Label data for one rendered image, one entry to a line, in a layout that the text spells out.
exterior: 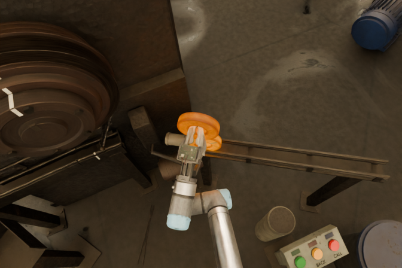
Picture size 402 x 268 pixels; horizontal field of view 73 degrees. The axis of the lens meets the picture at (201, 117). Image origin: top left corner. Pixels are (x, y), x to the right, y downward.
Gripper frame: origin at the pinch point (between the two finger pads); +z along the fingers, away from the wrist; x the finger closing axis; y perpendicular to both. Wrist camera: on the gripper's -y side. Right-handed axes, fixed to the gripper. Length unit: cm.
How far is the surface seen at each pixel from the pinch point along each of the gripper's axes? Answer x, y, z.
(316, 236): -50, -24, -32
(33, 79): 37, 37, -2
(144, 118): 25.2, -12.7, 1.2
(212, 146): -3.9, -22.7, -4.9
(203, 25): 35, -125, 111
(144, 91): 26.0, -8.0, 11.5
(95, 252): 60, -74, -75
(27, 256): 62, -15, -62
